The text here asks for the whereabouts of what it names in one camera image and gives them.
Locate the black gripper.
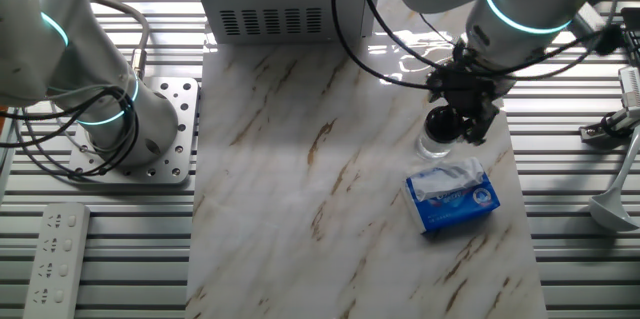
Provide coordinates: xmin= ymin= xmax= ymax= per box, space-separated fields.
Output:
xmin=427 ymin=56 xmax=516 ymax=146

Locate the blue tissue pack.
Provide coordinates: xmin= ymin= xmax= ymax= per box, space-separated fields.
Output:
xmin=401 ymin=157 xmax=502 ymax=234

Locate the white marble pattern board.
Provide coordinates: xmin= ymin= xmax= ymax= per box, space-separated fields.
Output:
xmin=184 ymin=0 xmax=549 ymax=319

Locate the white power strip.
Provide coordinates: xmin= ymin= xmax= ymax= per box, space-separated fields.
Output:
xmin=22 ymin=202 xmax=92 ymax=319

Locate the small metal bracket clamp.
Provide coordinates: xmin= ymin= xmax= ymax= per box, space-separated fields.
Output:
xmin=578 ymin=108 xmax=640 ymax=146

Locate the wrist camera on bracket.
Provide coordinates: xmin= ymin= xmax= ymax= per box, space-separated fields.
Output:
xmin=569 ymin=1 xmax=626 ymax=58

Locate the silver finned camera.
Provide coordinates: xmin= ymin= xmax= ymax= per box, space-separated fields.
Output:
xmin=618 ymin=65 xmax=640 ymax=110

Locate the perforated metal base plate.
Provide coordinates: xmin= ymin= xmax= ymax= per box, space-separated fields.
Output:
xmin=67 ymin=76 xmax=200 ymax=185

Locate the black base cable bundle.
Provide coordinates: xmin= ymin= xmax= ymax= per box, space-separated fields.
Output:
xmin=0 ymin=83 xmax=144 ymax=178

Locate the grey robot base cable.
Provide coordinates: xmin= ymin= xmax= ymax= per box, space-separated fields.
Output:
xmin=84 ymin=0 xmax=151 ymax=80

